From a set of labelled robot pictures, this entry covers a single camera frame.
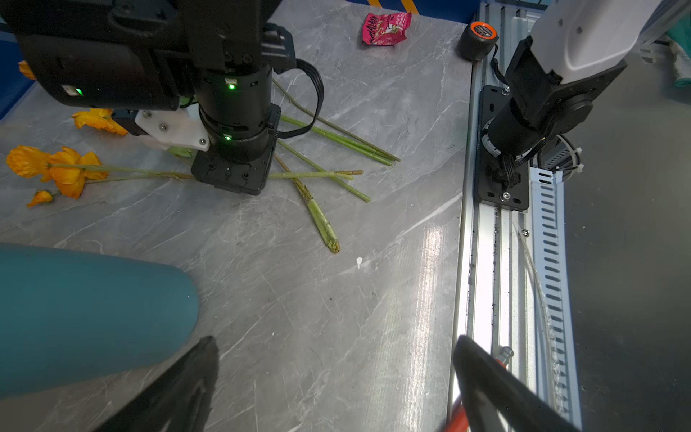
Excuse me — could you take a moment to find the yellow ranunculus flower stem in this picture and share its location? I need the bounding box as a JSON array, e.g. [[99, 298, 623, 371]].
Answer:
[[4, 144, 365, 209]]

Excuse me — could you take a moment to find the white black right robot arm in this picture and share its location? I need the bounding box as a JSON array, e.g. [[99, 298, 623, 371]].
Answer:
[[1, 1, 657, 194]]

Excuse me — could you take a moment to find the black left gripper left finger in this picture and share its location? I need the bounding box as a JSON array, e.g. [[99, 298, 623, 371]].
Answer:
[[97, 336, 220, 431]]

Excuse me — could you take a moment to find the small orange bud stem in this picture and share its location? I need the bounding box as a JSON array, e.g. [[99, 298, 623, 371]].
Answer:
[[71, 108, 128, 136]]

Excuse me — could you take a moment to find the pink candy wrapper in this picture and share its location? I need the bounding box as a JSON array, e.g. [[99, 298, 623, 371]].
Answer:
[[362, 13, 412, 47]]

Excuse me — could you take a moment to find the white rose flower stem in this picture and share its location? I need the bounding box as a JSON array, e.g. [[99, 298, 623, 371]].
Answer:
[[272, 78, 401, 162]]

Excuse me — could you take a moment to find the red handled hex key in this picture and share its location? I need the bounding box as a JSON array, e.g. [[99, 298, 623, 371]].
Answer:
[[441, 399, 470, 432]]

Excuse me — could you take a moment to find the orange black tape measure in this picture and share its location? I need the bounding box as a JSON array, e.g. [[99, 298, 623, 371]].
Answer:
[[456, 21, 498, 62]]

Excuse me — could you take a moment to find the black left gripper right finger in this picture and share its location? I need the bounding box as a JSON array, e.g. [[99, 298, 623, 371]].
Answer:
[[453, 335, 576, 431]]

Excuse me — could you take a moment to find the orange yellow rose stem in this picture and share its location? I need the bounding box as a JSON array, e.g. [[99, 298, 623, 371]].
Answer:
[[311, 121, 395, 167]]

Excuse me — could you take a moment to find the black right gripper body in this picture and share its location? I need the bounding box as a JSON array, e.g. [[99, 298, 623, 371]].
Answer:
[[191, 148, 275, 195]]

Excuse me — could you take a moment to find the teal ceramic vase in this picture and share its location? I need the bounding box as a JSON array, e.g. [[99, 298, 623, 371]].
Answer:
[[1, 244, 199, 399]]

